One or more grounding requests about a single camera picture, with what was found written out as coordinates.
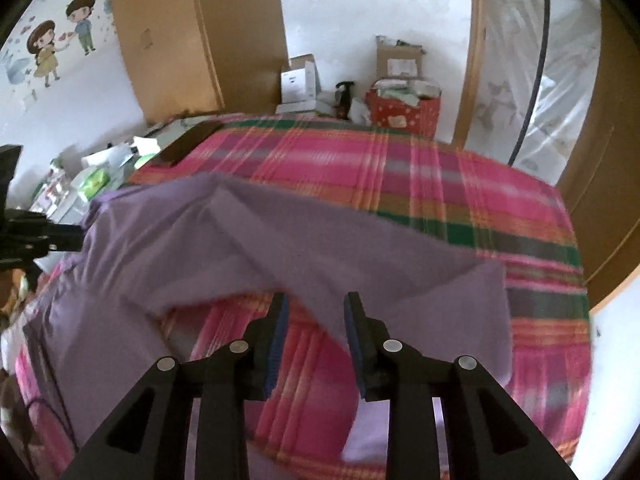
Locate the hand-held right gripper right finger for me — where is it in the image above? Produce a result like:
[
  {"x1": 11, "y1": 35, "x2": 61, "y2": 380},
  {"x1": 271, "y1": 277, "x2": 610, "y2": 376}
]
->
[{"x1": 342, "y1": 291, "x2": 576, "y2": 480}]

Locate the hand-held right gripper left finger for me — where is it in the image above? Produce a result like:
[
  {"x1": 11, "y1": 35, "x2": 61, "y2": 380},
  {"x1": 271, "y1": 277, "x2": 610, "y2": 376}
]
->
[{"x1": 60, "y1": 292, "x2": 291, "y2": 480}]

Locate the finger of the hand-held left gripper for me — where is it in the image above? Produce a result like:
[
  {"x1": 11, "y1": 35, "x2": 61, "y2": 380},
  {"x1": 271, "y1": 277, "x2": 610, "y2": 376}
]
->
[{"x1": 0, "y1": 210, "x2": 83, "y2": 273}]

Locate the purple fleece garment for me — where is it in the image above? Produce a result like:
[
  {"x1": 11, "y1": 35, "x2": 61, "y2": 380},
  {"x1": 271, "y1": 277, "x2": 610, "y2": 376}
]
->
[{"x1": 20, "y1": 172, "x2": 513, "y2": 463}]

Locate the clear plastic organizer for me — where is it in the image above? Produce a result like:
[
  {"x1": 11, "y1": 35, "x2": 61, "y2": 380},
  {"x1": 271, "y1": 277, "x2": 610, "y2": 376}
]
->
[{"x1": 30, "y1": 160, "x2": 76, "y2": 216}]

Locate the green tissue packet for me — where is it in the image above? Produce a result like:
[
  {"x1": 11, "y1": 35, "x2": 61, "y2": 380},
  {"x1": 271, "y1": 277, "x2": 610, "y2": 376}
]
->
[{"x1": 77, "y1": 169, "x2": 111, "y2": 200}]

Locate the dark wooden headboard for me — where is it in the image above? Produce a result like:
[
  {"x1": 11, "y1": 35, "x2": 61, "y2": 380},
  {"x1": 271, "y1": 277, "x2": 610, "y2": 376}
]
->
[{"x1": 150, "y1": 121, "x2": 224, "y2": 167}]

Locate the plaid bed blanket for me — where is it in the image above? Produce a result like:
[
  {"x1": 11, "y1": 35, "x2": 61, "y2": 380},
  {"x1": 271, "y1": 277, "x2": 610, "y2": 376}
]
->
[{"x1": 12, "y1": 112, "x2": 593, "y2": 480}]

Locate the wooden wardrobe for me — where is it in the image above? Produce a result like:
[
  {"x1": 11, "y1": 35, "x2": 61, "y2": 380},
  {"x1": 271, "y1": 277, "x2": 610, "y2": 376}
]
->
[{"x1": 105, "y1": 0, "x2": 290, "y2": 128}]

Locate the red patterned box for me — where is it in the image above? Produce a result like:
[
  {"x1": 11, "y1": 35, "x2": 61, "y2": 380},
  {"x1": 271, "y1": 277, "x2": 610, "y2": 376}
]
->
[{"x1": 365, "y1": 87, "x2": 442, "y2": 138}]

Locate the dark spray bottle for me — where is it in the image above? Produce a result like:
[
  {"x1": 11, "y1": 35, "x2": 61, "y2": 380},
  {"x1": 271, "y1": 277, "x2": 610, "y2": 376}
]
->
[{"x1": 336, "y1": 81, "x2": 357, "y2": 120}]

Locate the white carton box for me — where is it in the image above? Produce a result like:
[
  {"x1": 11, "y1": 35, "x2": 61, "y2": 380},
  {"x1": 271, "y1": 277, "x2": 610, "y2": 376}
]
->
[{"x1": 280, "y1": 54, "x2": 321, "y2": 106}]

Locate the brown cardboard box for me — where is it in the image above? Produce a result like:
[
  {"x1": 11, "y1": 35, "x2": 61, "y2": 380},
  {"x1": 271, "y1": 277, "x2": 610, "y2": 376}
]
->
[{"x1": 375, "y1": 35, "x2": 426, "y2": 81}]

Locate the wooden door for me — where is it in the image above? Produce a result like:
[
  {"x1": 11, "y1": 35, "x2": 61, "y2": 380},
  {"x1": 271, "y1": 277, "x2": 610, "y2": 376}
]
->
[{"x1": 560, "y1": 0, "x2": 640, "y2": 311}]

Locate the clear plastic door curtain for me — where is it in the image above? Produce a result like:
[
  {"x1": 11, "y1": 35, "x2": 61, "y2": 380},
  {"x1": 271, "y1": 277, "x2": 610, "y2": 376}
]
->
[{"x1": 470, "y1": 0, "x2": 601, "y2": 186}]

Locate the cartoon wall sticker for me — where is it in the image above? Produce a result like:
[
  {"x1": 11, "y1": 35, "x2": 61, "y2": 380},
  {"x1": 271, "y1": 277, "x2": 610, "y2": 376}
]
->
[{"x1": 0, "y1": 0, "x2": 118, "y2": 91}]

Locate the wooden door frame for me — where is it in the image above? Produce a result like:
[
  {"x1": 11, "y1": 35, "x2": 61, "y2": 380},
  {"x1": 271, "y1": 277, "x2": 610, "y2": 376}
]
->
[{"x1": 452, "y1": 0, "x2": 488, "y2": 146}]

